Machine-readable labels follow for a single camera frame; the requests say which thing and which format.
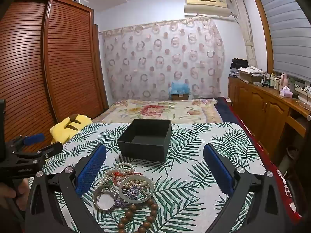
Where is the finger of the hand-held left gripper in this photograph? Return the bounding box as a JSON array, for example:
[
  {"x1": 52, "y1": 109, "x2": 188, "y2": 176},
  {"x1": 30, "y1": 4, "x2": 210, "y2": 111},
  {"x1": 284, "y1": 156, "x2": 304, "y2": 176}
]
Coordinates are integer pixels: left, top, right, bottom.
[
  {"x1": 6, "y1": 133, "x2": 46, "y2": 149},
  {"x1": 11, "y1": 143, "x2": 64, "y2": 166}
]

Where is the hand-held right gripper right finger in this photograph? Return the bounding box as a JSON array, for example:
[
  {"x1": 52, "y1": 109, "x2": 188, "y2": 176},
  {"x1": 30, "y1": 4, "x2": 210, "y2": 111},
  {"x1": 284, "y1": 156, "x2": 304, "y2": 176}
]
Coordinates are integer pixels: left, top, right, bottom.
[{"x1": 203, "y1": 143, "x2": 303, "y2": 233}]

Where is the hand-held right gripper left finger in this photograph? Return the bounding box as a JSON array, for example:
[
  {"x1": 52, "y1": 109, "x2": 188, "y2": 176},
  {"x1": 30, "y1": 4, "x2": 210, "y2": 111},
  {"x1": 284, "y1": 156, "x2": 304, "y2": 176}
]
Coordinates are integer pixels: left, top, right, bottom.
[{"x1": 24, "y1": 143, "x2": 107, "y2": 233}]

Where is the red cord bracelet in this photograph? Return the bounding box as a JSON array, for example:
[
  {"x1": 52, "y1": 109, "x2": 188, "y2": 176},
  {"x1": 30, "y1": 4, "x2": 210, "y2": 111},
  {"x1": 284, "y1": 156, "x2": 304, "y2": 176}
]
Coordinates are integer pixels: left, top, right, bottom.
[{"x1": 111, "y1": 171, "x2": 143, "y2": 183}]

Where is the silver bangle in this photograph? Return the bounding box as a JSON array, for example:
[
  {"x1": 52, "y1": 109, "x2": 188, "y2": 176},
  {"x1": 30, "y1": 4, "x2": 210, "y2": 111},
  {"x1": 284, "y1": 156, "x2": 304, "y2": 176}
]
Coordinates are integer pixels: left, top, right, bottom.
[{"x1": 93, "y1": 185, "x2": 120, "y2": 210}]

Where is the pale jade bangle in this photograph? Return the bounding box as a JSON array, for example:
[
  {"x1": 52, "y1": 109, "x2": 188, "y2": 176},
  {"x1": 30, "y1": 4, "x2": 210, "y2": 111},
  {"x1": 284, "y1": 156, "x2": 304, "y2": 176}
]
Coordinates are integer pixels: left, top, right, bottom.
[{"x1": 119, "y1": 176, "x2": 155, "y2": 202}]

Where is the purple knotted bracelet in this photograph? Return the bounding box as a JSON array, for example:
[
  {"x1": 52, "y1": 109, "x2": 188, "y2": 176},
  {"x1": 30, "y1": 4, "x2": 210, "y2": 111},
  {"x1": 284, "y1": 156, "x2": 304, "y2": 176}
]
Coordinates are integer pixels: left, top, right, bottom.
[{"x1": 114, "y1": 184, "x2": 141, "y2": 208}]

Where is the black square box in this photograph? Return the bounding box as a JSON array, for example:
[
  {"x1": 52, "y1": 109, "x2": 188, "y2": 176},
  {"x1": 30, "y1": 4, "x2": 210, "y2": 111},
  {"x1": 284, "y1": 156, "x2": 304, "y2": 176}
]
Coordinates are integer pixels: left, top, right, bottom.
[{"x1": 117, "y1": 119, "x2": 172, "y2": 163}]

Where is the person's left hand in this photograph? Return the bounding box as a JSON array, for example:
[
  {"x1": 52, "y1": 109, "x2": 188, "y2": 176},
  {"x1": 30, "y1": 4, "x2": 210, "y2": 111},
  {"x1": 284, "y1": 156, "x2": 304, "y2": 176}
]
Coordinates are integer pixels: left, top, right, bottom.
[{"x1": 0, "y1": 178, "x2": 30, "y2": 211}]

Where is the green leaf print cloth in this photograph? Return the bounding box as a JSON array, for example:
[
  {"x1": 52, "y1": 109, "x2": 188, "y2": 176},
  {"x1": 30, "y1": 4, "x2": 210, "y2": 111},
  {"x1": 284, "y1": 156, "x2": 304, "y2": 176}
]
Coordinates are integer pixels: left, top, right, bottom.
[{"x1": 29, "y1": 122, "x2": 267, "y2": 233}]

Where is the yellow plush toy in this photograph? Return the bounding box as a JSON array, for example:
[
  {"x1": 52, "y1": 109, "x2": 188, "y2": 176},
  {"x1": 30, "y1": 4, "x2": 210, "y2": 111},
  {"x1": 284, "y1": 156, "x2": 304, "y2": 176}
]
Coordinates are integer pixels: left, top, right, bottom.
[{"x1": 50, "y1": 114, "x2": 93, "y2": 145}]

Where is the dark blue blanket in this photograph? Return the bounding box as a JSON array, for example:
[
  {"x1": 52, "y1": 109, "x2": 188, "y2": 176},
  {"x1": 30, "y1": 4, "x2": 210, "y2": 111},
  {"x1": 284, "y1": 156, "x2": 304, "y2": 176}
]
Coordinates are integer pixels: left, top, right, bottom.
[{"x1": 215, "y1": 97, "x2": 246, "y2": 125}]

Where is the red blanket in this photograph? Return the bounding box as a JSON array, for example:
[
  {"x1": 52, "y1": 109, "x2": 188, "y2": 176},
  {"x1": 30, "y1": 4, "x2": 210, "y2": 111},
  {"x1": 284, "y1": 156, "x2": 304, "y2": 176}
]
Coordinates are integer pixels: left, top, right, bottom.
[{"x1": 228, "y1": 104, "x2": 302, "y2": 224}]

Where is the wooden sideboard cabinet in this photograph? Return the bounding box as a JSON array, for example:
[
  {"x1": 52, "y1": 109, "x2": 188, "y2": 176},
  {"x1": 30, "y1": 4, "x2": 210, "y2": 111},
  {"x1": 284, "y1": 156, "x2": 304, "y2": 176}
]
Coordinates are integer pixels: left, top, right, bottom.
[{"x1": 228, "y1": 76, "x2": 311, "y2": 166}]

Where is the wooden slatted wardrobe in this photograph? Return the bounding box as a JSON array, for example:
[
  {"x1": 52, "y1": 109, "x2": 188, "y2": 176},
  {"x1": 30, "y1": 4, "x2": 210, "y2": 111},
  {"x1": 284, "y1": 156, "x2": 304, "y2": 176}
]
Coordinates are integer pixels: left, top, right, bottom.
[{"x1": 0, "y1": 0, "x2": 109, "y2": 151}]

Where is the brown box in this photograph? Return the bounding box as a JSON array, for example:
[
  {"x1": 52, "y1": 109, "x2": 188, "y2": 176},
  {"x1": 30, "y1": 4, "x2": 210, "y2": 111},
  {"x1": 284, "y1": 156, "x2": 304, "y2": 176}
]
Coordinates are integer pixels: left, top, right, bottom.
[{"x1": 171, "y1": 93, "x2": 190, "y2": 101}]

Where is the floral blanket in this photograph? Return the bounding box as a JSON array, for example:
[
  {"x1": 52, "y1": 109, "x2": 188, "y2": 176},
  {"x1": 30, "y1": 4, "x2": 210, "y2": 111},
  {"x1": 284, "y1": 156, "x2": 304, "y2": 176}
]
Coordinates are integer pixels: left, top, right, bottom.
[{"x1": 92, "y1": 98, "x2": 224, "y2": 125}]

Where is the blue plastic bag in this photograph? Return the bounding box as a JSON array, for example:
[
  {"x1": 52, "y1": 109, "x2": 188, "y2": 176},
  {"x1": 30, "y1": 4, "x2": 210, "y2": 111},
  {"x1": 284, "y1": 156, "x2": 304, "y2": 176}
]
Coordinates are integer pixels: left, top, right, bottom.
[{"x1": 169, "y1": 81, "x2": 190, "y2": 95}]

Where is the cardboard box with floral cloth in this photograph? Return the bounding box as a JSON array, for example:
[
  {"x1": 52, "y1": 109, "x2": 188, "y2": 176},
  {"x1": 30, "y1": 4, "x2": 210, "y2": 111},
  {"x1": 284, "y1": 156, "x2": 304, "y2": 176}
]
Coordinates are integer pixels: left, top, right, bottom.
[{"x1": 238, "y1": 66, "x2": 264, "y2": 83}]

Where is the pink tissue box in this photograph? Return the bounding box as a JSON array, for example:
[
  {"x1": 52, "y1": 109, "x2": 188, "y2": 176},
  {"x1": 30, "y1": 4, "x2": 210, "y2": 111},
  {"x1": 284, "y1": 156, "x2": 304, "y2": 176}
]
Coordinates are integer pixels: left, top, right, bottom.
[{"x1": 279, "y1": 86, "x2": 293, "y2": 98}]

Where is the row of cosmetic bottles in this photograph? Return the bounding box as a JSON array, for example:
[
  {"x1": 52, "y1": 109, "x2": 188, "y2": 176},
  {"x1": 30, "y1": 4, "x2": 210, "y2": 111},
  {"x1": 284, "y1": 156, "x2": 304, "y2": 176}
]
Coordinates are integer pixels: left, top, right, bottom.
[{"x1": 261, "y1": 71, "x2": 282, "y2": 89}]

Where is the stack of folded clothes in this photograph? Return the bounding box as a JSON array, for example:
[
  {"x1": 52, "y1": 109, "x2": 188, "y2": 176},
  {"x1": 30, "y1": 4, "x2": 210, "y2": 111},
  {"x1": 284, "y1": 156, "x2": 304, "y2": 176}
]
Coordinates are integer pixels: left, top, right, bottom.
[{"x1": 230, "y1": 58, "x2": 250, "y2": 77}]

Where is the pink vase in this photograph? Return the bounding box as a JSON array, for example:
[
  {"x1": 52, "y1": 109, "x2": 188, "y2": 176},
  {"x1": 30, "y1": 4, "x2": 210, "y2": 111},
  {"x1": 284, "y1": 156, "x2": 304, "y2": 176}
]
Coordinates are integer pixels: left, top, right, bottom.
[{"x1": 280, "y1": 72, "x2": 289, "y2": 89}]

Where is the white power strip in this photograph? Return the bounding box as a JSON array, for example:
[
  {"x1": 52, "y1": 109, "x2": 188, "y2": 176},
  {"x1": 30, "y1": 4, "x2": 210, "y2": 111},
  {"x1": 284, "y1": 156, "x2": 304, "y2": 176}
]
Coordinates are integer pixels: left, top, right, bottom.
[{"x1": 294, "y1": 84, "x2": 311, "y2": 94}]

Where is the circle print curtain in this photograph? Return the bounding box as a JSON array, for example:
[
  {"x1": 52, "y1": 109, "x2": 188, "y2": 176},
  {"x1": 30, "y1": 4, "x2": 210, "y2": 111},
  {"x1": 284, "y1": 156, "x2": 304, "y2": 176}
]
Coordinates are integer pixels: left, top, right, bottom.
[{"x1": 98, "y1": 17, "x2": 225, "y2": 102}]

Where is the tied beige curtain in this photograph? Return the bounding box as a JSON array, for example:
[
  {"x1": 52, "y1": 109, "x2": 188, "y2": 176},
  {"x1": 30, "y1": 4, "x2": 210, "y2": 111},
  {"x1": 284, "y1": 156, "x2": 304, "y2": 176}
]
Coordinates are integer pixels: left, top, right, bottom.
[{"x1": 230, "y1": 0, "x2": 258, "y2": 68}]

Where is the grey window blind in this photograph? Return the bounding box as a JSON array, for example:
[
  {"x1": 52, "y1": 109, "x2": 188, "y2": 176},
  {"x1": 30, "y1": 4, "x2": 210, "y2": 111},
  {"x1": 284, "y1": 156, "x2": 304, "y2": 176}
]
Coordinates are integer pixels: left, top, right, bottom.
[{"x1": 256, "y1": 0, "x2": 311, "y2": 83}]

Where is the cream air conditioner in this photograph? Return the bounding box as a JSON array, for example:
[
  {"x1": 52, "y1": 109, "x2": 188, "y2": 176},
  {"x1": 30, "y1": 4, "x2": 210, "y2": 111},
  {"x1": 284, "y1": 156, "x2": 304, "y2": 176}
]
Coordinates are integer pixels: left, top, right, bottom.
[{"x1": 183, "y1": 0, "x2": 233, "y2": 18}]

